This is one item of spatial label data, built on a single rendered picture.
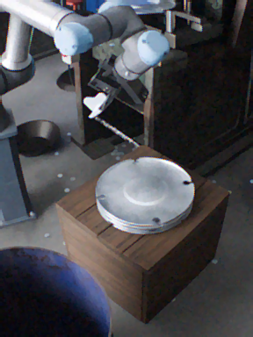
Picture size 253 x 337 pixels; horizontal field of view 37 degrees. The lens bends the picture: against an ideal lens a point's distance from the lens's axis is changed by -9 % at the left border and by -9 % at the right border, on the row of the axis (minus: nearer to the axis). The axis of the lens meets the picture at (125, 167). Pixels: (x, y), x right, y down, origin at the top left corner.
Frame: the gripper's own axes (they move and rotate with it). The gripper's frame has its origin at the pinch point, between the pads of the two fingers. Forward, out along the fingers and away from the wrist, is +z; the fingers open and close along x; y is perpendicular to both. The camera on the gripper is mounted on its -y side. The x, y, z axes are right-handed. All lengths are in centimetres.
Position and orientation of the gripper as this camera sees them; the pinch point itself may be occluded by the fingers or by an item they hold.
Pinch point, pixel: (102, 97)
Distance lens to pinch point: 117.5
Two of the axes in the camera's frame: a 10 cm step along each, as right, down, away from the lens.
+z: -4.4, 1.9, 8.8
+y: -8.3, -4.6, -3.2
